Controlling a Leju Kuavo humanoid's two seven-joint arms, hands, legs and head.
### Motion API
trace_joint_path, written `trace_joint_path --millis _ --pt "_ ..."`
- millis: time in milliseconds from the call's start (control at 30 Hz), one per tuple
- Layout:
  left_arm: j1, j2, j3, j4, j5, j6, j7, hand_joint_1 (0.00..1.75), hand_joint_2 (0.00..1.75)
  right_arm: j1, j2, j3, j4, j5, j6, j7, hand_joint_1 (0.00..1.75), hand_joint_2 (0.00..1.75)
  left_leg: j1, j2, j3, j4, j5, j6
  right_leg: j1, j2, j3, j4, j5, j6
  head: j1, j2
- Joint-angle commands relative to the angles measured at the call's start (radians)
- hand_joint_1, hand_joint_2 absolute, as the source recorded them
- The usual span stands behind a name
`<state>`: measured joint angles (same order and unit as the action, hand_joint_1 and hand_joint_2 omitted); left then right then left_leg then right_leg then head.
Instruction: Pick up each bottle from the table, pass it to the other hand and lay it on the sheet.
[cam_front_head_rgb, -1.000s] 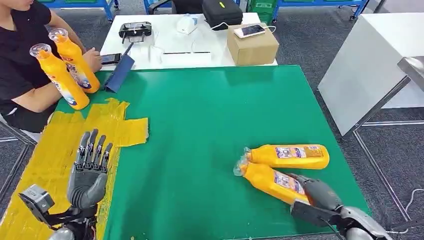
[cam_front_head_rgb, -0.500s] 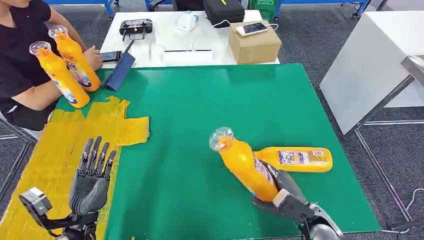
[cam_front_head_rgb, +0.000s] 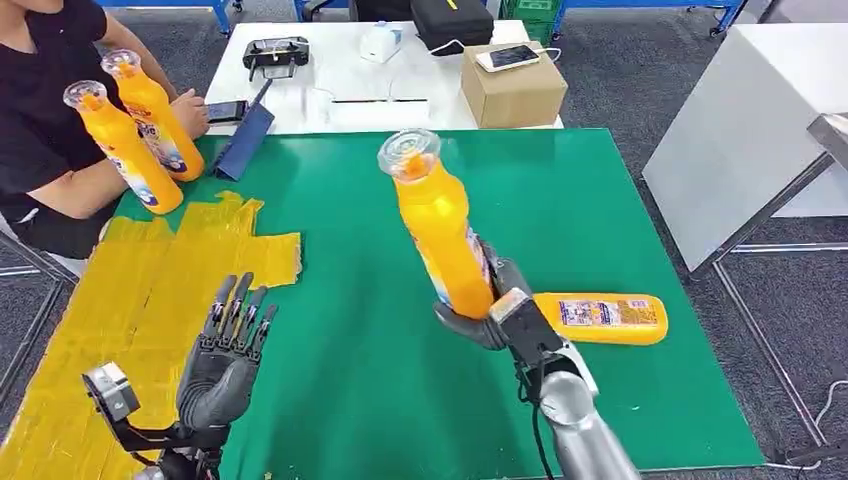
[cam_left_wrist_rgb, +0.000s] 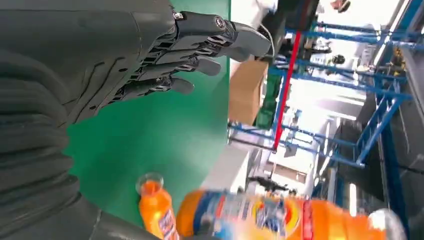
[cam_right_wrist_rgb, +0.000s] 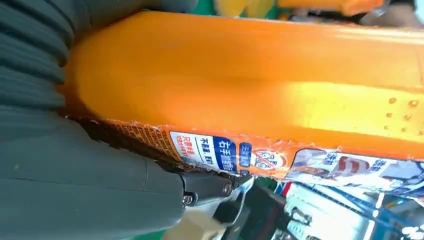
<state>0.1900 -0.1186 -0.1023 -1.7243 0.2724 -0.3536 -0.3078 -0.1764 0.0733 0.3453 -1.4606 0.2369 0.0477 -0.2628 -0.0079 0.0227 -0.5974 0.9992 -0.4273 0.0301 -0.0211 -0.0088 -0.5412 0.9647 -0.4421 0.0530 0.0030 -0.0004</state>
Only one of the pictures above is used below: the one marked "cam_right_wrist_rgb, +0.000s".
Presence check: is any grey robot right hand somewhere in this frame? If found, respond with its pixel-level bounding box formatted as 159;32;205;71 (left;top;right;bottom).
0;0;253;240

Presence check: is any cardboard box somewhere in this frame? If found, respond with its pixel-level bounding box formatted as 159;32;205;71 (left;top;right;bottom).
161;209;227;240

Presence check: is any green mat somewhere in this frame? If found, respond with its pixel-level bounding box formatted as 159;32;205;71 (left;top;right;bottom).
190;0;218;16

